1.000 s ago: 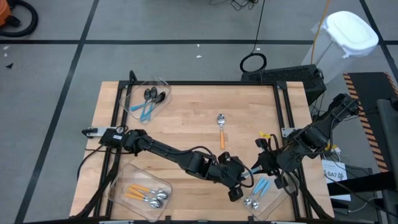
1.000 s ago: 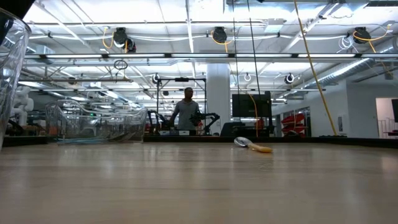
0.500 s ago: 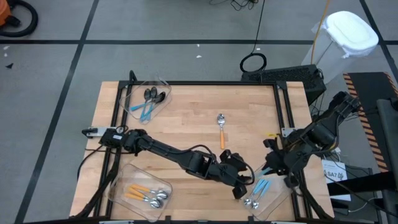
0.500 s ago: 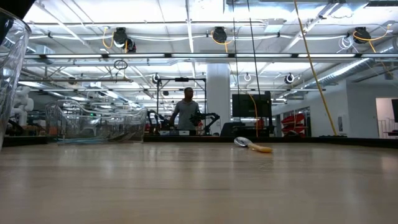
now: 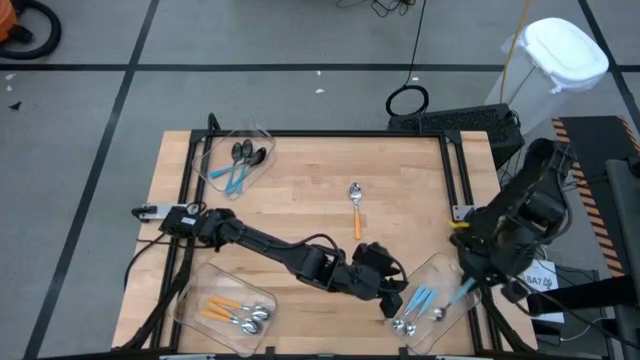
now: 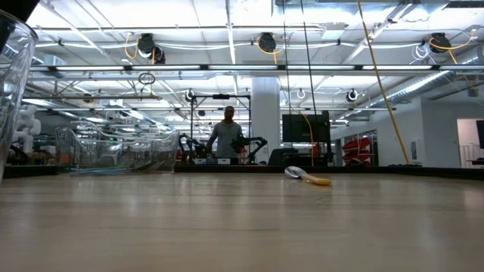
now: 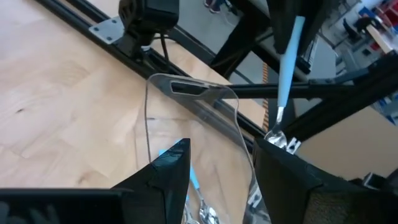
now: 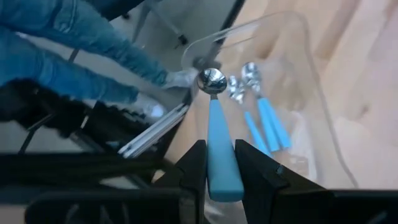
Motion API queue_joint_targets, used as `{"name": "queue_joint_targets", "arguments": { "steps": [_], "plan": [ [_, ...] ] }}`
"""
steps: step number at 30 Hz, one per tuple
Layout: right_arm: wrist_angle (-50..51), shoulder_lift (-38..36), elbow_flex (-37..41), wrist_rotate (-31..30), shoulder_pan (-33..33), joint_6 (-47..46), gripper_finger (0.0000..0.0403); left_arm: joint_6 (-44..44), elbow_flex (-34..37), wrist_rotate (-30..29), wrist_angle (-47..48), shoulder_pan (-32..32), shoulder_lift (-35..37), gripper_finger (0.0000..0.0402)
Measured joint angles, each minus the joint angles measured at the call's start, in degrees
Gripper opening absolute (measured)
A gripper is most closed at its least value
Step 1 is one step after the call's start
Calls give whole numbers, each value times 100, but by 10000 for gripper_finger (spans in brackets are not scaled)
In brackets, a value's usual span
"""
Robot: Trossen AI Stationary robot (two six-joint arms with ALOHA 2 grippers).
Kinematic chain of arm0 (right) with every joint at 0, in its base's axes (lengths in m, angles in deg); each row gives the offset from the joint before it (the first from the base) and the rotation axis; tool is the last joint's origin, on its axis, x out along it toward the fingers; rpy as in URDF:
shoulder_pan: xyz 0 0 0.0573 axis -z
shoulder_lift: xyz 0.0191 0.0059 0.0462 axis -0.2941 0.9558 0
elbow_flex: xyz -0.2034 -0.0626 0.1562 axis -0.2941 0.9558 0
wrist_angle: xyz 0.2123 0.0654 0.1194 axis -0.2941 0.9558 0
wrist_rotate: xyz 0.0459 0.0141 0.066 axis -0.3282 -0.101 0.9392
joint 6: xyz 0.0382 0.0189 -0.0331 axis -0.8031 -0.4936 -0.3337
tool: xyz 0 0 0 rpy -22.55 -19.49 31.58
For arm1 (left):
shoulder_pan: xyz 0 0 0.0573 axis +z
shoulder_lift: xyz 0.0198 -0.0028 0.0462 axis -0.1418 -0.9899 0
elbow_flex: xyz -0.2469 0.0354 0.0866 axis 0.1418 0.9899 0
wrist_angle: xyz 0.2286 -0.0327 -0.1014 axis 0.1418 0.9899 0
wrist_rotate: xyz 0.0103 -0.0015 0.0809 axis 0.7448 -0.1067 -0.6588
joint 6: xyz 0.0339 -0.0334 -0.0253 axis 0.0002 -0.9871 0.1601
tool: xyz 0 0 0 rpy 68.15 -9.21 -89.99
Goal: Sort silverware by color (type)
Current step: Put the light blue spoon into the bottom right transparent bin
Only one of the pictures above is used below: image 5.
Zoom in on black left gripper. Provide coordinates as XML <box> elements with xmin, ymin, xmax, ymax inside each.
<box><xmin>344</xmin><ymin>242</ymin><xmax>406</xmax><ymax>319</ymax></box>

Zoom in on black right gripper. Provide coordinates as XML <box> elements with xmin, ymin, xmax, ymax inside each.
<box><xmin>457</xmin><ymin>239</ymin><xmax>530</xmax><ymax>304</ymax></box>

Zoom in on orange handle silver spoon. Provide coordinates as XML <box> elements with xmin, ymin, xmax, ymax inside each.
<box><xmin>198</xmin><ymin>308</ymin><xmax>265</xmax><ymax>335</ymax></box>
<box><xmin>204</xmin><ymin>299</ymin><xmax>251</xmax><ymax>326</ymax></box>
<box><xmin>209</xmin><ymin>294</ymin><xmax>273</xmax><ymax>321</ymax></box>
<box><xmin>348</xmin><ymin>181</ymin><xmax>364</xmax><ymax>241</ymax></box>

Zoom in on teal handle black spoon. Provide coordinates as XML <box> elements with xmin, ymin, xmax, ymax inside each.
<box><xmin>227</xmin><ymin>138</ymin><xmax>254</xmax><ymax>195</ymax></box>
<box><xmin>233</xmin><ymin>146</ymin><xmax>268</xmax><ymax>195</ymax></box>
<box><xmin>208</xmin><ymin>141</ymin><xmax>244</xmax><ymax>180</ymax></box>
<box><xmin>224</xmin><ymin>153</ymin><xmax>262</xmax><ymax>196</ymax></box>

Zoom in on clear plastic container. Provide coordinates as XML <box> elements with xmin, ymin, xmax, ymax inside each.
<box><xmin>173</xmin><ymin>262</ymin><xmax>279</xmax><ymax>357</ymax></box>
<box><xmin>379</xmin><ymin>252</ymin><xmax>484</xmax><ymax>355</ymax></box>
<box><xmin>192</xmin><ymin>124</ymin><xmax>279</xmax><ymax>201</ymax></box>

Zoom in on white paper label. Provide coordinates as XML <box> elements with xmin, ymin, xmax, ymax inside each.
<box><xmin>517</xmin><ymin>255</ymin><xmax>566</xmax><ymax>325</ymax></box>

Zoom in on black perforated computer case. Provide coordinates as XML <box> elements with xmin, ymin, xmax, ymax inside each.
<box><xmin>387</xmin><ymin>102</ymin><xmax>526</xmax><ymax>171</ymax></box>

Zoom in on dark grey equipment stand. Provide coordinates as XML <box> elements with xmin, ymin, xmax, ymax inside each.
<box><xmin>524</xmin><ymin>157</ymin><xmax>640</xmax><ymax>360</ymax></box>

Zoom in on black hazard-striped mat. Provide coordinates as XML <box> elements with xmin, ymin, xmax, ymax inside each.
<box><xmin>551</xmin><ymin>114</ymin><xmax>640</xmax><ymax>279</ymax></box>

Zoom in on white lined trash bin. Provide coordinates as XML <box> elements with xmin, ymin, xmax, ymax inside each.
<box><xmin>484</xmin><ymin>17</ymin><xmax>611</xmax><ymax>136</ymax></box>

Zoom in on orange vacuum cleaner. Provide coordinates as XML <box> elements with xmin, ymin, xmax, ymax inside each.
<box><xmin>0</xmin><ymin>0</ymin><xmax>21</xmax><ymax>44</ymax></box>

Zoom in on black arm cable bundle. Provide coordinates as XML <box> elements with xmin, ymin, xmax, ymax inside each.
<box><xmin>122</xmin><ymin>234</ymin><xmax>199</xmax><ymax>351</ymax></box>
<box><xmin>479</xmin><ymin>284</ymin><xmax>534</xmax><ymax>354</ymax></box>

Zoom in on black aluminium table frame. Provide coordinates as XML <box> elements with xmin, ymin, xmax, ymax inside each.
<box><xmin>169</xmin><ymin>112</ymin><xmax>501</xmax><ymax>359</ymax></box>

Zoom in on black cable with coil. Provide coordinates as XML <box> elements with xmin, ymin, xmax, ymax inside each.
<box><xmin>384</xmin><ymin>0</ymin><xmax>431</xmax><ymax>119</ymax></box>

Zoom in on yellow hanging cable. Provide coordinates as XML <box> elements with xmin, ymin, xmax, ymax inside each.
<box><xmin>499</xmin><ymin>0</ymin><xmax>532</xmax><ymax>101</ymax></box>

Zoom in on tangled black floor cables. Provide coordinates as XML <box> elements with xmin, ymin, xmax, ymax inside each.
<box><xmin>335</xmin><ymin>0</ymin><xmax>419</xmax><ymax>19</ymax></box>

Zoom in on black vacuum hose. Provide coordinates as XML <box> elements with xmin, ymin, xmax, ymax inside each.
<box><xmin>0</xmin><ymin>0</ymin><xmax>64</xmax><ymax>61</ymax></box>

